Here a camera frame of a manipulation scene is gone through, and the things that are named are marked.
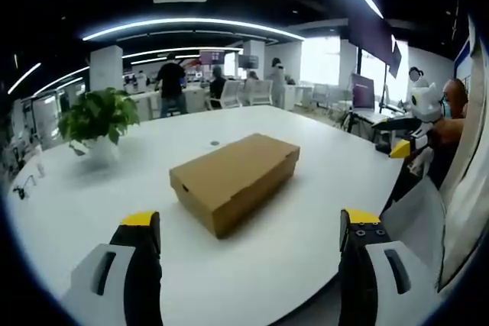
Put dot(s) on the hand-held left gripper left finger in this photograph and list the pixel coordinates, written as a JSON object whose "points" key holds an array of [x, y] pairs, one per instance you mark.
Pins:
{"points": [[147, 284]]}

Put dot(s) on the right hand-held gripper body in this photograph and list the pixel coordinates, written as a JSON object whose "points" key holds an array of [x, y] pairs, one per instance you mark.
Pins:
{"points": [[420, 99]]}

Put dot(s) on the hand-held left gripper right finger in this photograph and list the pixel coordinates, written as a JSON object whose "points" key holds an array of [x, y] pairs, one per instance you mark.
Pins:
{"points": [[355, 284]]}

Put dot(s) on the brown cardboard shoe box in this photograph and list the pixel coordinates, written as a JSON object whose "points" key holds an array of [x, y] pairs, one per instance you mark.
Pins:
{"points": [[233, 173]]}

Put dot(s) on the small black desk item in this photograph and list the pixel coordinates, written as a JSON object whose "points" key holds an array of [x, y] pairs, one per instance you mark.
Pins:
{"points": [[21, 190]]}

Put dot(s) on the person's head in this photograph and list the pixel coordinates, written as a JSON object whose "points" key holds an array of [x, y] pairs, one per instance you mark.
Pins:
{"points": [[455, 95]]}

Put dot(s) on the person's dark clothing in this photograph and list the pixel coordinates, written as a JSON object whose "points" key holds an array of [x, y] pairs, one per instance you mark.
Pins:
{"points": [[443, 165]]}

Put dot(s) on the purple monitor screen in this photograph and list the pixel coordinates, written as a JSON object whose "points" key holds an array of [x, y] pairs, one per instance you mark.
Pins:
{"points": [[363, 91]]}

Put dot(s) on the dark hanging banner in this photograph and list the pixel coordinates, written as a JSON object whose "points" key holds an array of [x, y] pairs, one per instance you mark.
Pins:
{"points": [[372, 41]]}

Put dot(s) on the person's white clothing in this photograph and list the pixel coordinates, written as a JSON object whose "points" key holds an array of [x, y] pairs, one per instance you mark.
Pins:
{"points": [[466, 196]]}

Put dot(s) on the white plant pot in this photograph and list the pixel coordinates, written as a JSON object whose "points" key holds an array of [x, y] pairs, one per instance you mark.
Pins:
{"points": [[102, 152]]}

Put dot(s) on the white office chair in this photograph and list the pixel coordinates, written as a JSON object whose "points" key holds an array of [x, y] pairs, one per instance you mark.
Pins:
{"points": [[230, 93], [261, 92]]}

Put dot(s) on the green potted plant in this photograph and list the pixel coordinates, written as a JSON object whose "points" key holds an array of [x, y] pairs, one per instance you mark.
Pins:
{"points": [[97, 116]]}

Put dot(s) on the white pillar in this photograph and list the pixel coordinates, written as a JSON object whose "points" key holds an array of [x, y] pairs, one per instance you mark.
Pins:
{"points": [[106, 68]]}

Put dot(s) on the long curved ceiling light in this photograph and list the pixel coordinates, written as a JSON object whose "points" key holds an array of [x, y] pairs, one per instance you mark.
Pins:
{"points": [[191, 22]]}

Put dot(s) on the short ceiling light strip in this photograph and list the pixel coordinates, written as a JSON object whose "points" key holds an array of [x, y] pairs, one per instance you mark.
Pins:
{"points": [[23, 78]]}

